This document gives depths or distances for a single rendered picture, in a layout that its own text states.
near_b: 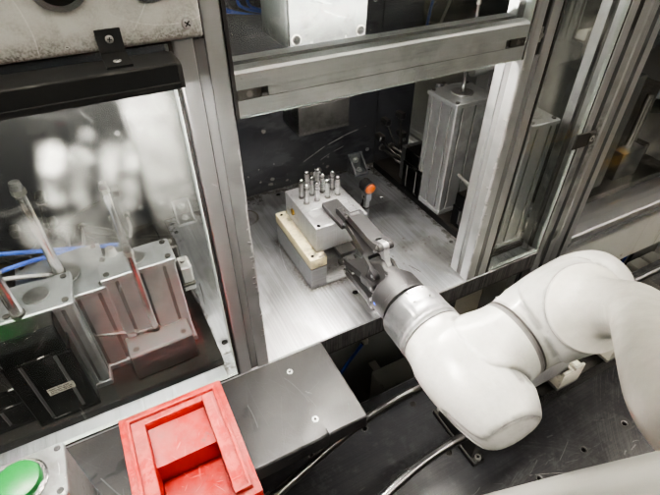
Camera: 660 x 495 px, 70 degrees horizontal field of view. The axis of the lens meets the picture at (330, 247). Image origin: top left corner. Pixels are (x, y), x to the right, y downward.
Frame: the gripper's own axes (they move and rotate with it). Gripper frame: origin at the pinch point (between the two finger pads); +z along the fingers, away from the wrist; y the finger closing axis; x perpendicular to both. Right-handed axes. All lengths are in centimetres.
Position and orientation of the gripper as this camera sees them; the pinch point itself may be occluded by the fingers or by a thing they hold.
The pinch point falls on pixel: (338, 226)
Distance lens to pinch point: 78.9
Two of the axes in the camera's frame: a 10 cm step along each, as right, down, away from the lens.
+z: -4.6, -5.8, 6.7
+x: -8.9, 3.0, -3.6
